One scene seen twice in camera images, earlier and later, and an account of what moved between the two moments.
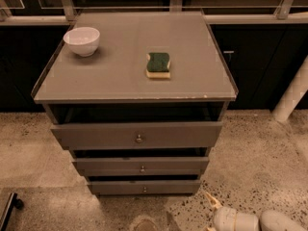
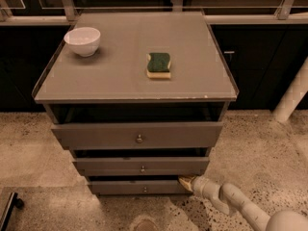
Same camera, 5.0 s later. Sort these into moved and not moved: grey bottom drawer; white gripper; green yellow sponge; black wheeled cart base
Moved: white gripper
Not moved: grey bottom drawer; black wheeled cart base; green yellow sponge
